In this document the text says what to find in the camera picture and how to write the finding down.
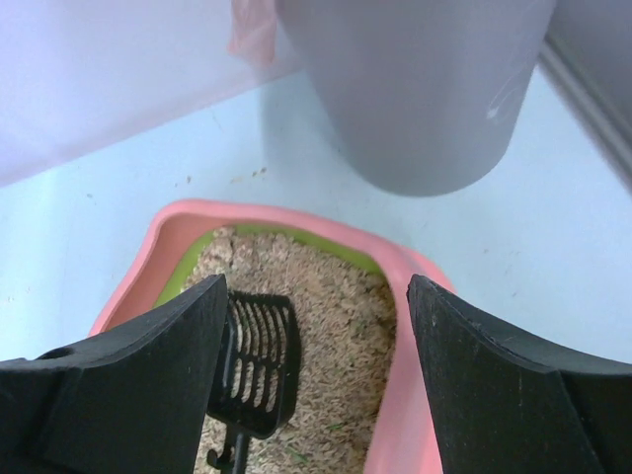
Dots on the black slotted litter scoop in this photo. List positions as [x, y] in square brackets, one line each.
[255, 385]

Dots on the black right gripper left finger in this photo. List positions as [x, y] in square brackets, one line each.
[130, 400]

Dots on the pink bin liner bag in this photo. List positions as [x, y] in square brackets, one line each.
[253, 32]

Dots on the grey waste bin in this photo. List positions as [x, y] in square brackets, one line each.
[424, 94]

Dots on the pink and green litter box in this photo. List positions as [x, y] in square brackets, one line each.
[404, 437]

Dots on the beige cat litter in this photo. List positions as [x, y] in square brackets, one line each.
[347, 322]

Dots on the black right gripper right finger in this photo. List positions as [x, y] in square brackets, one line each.
[504, 400]

